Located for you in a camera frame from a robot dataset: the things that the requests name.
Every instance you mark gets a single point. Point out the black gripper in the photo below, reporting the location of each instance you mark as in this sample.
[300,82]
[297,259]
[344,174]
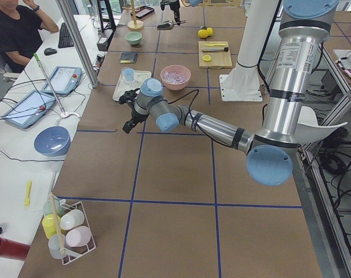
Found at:
[174,6]
[136,116]

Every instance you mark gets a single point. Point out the steel ice scoop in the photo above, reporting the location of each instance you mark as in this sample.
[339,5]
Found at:
[169,24]

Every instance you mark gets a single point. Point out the pink bowl of ice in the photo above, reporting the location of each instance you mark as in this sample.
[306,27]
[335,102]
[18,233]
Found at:
[175,77]

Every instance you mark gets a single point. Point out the blue plastic cup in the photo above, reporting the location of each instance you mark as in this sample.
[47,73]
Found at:
[128,75]

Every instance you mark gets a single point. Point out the white cup in rack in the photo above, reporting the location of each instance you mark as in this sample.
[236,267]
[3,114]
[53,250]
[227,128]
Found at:
[72,219]

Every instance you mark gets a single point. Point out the green cup in rack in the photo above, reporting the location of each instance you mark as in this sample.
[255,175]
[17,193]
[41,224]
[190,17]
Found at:
[47,207]

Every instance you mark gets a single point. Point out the pink cup in rack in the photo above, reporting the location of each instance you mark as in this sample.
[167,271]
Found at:
[78,237]

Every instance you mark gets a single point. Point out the yellow cup in rack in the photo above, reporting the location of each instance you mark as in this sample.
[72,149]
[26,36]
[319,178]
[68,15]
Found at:
[49,226]

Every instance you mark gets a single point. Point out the grey cup in rack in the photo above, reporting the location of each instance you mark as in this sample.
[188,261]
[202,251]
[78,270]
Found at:
[54,247]

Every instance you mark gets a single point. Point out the yellow lemon front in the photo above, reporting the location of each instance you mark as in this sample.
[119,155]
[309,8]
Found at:
[203,33]

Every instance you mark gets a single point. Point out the yellow lemon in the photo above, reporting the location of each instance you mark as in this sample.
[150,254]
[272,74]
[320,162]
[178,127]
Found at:
[203,33]
[209,31]

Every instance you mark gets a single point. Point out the clear wine glass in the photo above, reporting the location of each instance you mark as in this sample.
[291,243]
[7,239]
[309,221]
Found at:
[124,86]

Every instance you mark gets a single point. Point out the black tray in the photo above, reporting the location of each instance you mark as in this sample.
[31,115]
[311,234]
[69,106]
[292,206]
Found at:
[143,11]

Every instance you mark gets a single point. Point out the cream bear serving tray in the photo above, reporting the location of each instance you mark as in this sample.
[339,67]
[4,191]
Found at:
[140,77]

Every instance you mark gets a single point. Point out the yellow lemon back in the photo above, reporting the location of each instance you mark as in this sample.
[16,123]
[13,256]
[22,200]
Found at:
[209,31]

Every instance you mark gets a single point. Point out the wooden stand with pole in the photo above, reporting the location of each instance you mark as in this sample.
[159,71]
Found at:
[135,23]

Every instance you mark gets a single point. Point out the green ceramic bowl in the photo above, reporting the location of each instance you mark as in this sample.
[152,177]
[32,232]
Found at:
[133,38]

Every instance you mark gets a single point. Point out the steel muddler black tip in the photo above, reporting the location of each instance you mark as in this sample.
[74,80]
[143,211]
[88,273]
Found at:
[215,49]

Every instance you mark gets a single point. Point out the yellow plastic knife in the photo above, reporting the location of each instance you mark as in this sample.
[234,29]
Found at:
[215,44]

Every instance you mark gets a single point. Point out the lemon slice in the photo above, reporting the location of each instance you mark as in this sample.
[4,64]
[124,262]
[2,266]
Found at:
[207,58]

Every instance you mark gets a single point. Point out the grey yellow sponge cloth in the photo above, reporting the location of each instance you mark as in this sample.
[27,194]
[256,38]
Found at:
[128,58]

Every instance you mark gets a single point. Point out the wooden cutting board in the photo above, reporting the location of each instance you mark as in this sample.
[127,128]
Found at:
[220,59]

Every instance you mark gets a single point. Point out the far blue teach pendant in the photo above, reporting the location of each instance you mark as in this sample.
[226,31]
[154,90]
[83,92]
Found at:
[65,79]

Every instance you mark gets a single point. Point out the blue teach pendant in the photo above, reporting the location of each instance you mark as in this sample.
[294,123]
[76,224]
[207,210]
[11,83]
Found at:
[29,109]
[65,79]

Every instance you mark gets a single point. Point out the blue bowl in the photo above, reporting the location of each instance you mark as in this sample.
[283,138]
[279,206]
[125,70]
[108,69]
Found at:
[53,141]

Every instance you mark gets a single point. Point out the black keyboard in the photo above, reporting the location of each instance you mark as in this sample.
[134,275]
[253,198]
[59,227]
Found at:
[65,39]

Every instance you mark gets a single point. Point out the black computer mouse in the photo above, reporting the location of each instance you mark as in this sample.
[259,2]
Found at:
[50,51]

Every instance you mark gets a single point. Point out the near blue teach pendant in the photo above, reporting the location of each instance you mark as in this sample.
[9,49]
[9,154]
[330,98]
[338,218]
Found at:
[29,109]

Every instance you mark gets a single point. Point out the person in black shirt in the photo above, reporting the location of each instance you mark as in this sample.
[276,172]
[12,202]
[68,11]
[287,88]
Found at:
[19,32]

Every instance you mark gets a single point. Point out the yellow plastic spoon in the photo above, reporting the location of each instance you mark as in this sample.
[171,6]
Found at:
[27,193]

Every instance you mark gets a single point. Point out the white chair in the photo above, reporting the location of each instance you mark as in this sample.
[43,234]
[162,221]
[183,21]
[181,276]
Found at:
[308,130]

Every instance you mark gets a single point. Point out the red cylinder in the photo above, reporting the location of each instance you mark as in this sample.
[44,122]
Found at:
[11,249]

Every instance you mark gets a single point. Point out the aluminium frame post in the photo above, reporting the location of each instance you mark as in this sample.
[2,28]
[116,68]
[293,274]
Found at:
[80,47]

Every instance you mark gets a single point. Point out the white wire cup rack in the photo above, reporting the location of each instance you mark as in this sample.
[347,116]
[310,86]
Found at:
[72,253]

